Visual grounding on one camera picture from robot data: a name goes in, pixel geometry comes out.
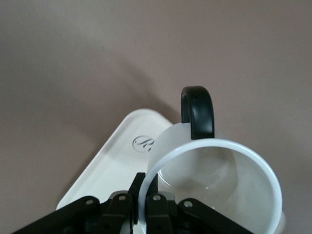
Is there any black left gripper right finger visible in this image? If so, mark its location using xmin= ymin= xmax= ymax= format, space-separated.
xmin=146 ymin=178 xmax=252 ymax=234

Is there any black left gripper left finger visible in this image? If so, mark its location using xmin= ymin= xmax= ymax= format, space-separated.
xmin=9 ymin=172 xmax=147 ymax=234

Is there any white cup black handle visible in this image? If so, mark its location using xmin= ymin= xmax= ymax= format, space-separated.
xmin=137 ymin=85 xmax=286 ymax=234

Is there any white rabbit print tray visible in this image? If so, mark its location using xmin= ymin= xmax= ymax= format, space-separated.
xmin=56 ymin=108 xmax=177 ymax=234

